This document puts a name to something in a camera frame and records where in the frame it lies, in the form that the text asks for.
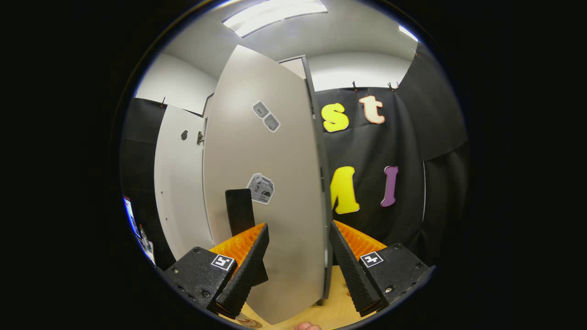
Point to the grey cabinet door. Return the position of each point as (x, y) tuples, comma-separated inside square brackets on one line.
[(284, 160), (179, 183)]

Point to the black backdrop cloth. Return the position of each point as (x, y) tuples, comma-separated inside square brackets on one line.
[(367, 146)]

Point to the large ceiling light panel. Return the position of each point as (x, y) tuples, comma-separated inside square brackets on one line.
[(275, 13)]

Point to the bright monitor screen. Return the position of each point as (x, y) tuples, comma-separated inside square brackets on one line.
[(130, 215)]

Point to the grey cabinet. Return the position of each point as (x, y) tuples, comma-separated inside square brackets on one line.
[(293, 66)]

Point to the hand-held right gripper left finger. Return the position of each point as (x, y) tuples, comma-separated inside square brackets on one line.
[(245, 275)]

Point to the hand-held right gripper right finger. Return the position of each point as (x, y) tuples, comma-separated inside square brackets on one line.
[(351, 270)]

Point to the round coaster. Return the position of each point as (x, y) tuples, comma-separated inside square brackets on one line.
[(250, 322)]

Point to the small ceiling light panel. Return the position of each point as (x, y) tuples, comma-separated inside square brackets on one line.
[(408, 33)]

